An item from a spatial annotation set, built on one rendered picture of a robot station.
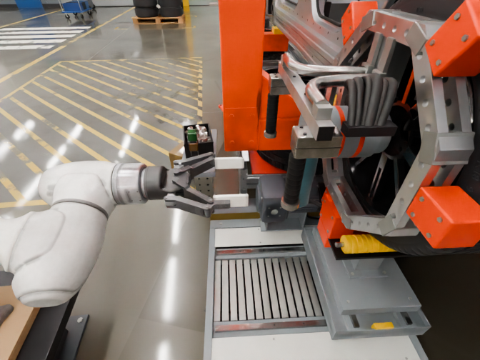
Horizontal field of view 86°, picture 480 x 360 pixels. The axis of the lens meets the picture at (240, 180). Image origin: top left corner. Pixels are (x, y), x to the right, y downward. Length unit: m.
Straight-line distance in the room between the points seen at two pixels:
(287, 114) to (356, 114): 0.71
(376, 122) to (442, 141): 0.11
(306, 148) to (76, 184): 0.45
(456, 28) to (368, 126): 0.18
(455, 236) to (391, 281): 0.73
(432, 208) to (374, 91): 0.23
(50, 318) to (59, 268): 0.65
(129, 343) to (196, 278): 0.38
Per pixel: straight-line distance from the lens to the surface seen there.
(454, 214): 0.55
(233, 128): 1.18
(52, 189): 0.63
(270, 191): 1.19
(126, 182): 0.57
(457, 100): 0.59
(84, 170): 0.61
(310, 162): 0.90
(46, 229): 0.53
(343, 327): 1.19
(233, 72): 1.09
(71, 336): 1.43
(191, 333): 1.29
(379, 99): 0.53
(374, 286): 1.22
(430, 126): 0.58
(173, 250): 1.52
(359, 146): 0.73
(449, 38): 0.56
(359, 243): 0.91
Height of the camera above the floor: 1.19
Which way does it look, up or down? 39 degrees down
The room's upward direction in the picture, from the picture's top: straight up
